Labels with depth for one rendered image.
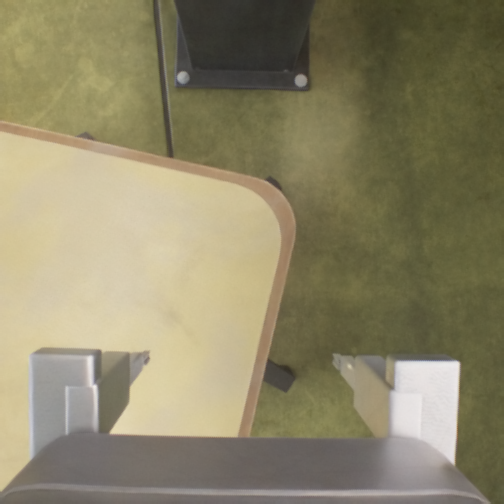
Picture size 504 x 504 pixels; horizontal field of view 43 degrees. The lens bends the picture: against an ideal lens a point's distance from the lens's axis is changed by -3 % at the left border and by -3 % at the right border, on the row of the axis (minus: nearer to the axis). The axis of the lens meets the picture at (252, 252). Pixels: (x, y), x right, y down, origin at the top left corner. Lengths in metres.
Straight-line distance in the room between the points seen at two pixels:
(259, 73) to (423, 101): 0.31
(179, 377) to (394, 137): 0.77
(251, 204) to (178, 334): 0.13
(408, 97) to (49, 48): 0.66
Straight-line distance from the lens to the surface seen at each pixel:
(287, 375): 1.16
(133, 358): 0.16
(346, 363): 0.16
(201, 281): 0.57
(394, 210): 1.22
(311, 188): 1.20
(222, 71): 1.21
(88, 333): 0.59
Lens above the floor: 1.19
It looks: 88 degrees down
